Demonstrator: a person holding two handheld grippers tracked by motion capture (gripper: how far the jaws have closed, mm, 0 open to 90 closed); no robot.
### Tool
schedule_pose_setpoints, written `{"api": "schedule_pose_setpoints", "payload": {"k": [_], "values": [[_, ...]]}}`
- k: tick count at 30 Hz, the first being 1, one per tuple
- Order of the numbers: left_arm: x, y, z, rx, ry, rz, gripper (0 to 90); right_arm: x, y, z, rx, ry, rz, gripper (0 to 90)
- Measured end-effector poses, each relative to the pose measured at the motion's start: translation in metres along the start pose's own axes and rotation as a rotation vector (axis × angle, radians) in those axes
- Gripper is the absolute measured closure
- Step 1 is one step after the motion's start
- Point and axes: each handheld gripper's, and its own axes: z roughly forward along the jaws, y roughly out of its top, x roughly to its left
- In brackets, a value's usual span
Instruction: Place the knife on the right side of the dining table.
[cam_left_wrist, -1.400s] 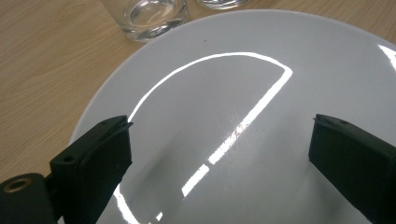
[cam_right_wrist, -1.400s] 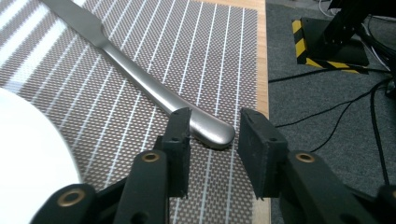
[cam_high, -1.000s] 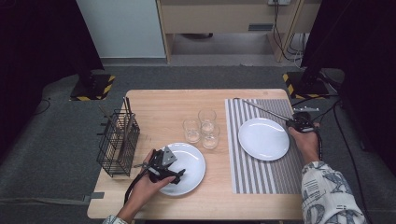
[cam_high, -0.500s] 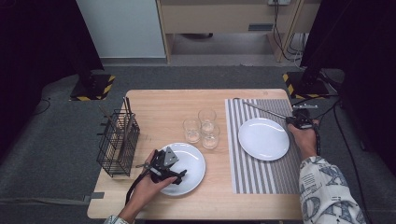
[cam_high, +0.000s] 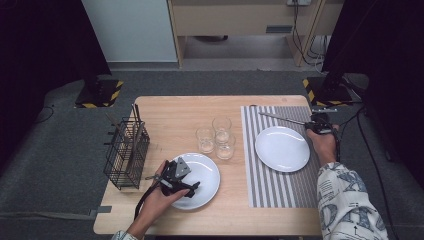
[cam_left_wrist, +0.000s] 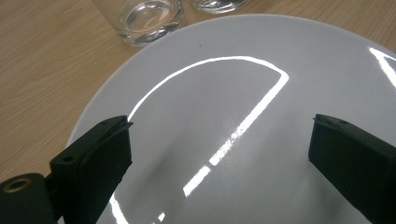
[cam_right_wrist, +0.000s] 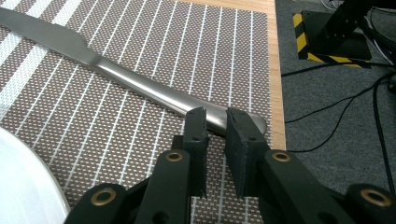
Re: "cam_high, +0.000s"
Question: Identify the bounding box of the wooden cabinet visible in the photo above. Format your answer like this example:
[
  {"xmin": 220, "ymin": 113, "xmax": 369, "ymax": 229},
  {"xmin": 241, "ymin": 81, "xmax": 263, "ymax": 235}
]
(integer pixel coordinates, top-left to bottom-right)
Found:
[{"xmin": 167, "ymin": 0, "xmax": 345, "ymax": 69}]

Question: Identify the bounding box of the person's right hand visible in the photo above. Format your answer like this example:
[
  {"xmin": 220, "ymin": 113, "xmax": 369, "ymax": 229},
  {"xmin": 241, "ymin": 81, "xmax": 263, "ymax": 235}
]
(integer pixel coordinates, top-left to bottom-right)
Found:
[{"xmin": 305, "ymin": 124, "xmax": 340, "ymax": 168}]

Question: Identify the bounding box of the left hand-held gripper cable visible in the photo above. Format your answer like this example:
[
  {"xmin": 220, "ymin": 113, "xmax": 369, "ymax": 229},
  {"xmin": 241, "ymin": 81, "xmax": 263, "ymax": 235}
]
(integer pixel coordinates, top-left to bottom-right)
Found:
[{"xmin": 133, "ymin": 179, "xmax": 163, "ymax": 221}]

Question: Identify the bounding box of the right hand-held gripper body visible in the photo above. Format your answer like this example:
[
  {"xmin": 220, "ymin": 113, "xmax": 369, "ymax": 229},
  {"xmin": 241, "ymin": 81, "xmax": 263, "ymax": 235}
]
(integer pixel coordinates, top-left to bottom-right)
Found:
[{"xmin": 309, "ymin": 106, "xmax": 339, "ymax": 135}]

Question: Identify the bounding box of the black stand with striped base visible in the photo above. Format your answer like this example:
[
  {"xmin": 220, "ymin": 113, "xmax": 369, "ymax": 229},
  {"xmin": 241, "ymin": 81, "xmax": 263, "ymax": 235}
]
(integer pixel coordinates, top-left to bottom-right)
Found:
[
  {"xmin": 74, "ymin": 49, "xmax": 124, "ymax": 109},
  {"xmin": 302, "ymin": 66, "xmax": 354, "ymax": 107}
]

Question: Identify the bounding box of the white plate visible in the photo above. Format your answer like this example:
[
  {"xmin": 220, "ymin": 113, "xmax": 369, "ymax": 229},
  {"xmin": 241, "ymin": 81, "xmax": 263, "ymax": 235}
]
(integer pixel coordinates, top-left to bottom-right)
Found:
[
  {"xmin": 166, "ymin": 152, "xmax": 222, "ymax": 211},
  {"xmin": 254, "ymin": 125, "xmax": 311, "ymax": 174}
]

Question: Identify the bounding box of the clear drinking glass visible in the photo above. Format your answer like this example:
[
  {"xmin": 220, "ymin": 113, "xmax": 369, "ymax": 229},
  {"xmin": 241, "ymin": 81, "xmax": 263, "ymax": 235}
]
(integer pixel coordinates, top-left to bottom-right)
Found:
[
  {"xmin": 215, "ymin": 132, "xmax": 237, "ymax": 160},
  {"xmin": 211, "ymin": 116, "xmax": 233, "ymax": 141},
  {"xmin": 195, "ymin": 126, "xmax": 217, "ymax": 155}
]

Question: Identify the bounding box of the hand-held gripper cable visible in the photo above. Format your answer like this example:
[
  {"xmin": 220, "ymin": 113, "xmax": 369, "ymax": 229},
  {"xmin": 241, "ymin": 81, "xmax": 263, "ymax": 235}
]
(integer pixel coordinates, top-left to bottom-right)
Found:
[
  {"xmin": 313, "ymin": 112, "xmax": 342, "ymax": 164},
  {"xmin": 133, "ymin": 179, "xmax": 163, "ymax": 221}
]

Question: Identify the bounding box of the metal cutlery piece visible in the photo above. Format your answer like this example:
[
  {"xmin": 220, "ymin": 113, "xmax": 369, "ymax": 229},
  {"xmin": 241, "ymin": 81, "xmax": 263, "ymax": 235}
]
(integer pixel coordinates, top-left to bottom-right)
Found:
[{"xmin": 127, "ymin": 121, "xmax": 146, "ymax": 173}]

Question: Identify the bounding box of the black power cable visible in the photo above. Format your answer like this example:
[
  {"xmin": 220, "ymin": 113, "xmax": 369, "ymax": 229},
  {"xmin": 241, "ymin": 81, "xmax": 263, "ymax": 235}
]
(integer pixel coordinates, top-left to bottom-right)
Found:
[{"xmin": 292, "ymin": 3, "xmax": 326, "ymax": 67}]

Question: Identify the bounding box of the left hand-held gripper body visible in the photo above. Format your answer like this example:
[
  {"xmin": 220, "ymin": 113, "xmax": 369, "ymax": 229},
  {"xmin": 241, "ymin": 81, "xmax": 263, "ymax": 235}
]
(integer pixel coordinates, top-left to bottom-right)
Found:
[{"xmin": 159, "ymin": 156, "xmax": 193, "ymax": 198}]

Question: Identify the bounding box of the long black floor cable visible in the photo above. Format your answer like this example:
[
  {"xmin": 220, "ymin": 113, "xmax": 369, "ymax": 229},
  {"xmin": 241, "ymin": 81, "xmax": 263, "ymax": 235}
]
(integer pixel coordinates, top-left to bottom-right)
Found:
[{"xmin": 355, "ymin": 106, "xmax": 401, "ymax": 240}]

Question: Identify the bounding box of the black curtain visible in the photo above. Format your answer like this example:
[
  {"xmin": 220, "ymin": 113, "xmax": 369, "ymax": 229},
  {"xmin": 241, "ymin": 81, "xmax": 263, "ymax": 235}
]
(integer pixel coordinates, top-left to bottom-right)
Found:
[
  {"xmin": 0, "ymin": 0, "xmax": 113, "ymax": 168},
  {"xmin": 321, "ymin": 0, "xmax": 424, "ymax": 189}
]

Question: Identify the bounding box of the right hand-held gripper cable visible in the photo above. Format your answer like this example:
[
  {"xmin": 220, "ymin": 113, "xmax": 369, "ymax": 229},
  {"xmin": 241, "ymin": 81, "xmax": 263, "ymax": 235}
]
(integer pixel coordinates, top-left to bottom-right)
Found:
[{"xmin": 313, "ymin": 112, "xmax": 342, "ymax": 164}]

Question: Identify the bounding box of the black wire cutlery basket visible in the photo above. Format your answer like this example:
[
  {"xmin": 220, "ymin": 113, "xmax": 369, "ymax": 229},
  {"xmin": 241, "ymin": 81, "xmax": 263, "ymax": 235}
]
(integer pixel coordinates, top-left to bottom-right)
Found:
[{"xmin": 103, "ymin": 116, "xmax": 151, "ymax": 191}]

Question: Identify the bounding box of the grey tape strip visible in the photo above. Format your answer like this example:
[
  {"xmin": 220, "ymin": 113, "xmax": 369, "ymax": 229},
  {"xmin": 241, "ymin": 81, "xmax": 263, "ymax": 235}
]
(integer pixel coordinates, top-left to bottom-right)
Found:
[{"xmin": 89, "ymin": 205, "xmax": 113, "ymax": 218}]

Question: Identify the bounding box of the white cabinet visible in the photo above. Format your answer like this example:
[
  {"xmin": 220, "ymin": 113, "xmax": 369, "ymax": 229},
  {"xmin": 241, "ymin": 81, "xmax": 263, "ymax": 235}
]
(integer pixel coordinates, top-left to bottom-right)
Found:
[{"xmin": 81, "ymin": 0, "xmax": 178, "ymax": 63}]

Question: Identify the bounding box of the metal knife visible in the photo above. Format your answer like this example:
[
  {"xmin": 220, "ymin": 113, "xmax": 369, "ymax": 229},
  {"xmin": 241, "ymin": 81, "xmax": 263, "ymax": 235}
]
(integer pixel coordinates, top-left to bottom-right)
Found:
[{"xmin": 258, "ymin": 111, "xmax": 308, "ymax": 127}]

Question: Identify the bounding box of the person's left hand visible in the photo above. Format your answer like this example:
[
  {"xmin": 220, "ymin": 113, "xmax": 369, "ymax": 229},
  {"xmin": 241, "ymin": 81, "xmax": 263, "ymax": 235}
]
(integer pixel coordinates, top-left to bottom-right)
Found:
[{"xmin": 139, "ymin": 159, "xmax": 190, "ymax": 224}]

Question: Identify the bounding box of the grey striped placemat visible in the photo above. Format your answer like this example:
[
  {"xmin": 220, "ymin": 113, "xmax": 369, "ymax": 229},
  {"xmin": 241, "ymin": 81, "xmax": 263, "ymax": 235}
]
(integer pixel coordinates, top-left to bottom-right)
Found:
[{"xmin": 240, "ymin": 105, "xmax": 334, "ymax": 209}]

